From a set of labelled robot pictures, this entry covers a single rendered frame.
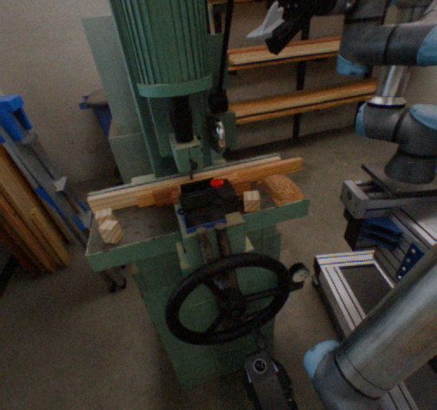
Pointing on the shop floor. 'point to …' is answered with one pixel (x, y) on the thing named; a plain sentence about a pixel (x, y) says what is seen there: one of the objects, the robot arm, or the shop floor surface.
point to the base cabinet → (205, 311)
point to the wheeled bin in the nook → (97, 100)
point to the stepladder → (47, 178)
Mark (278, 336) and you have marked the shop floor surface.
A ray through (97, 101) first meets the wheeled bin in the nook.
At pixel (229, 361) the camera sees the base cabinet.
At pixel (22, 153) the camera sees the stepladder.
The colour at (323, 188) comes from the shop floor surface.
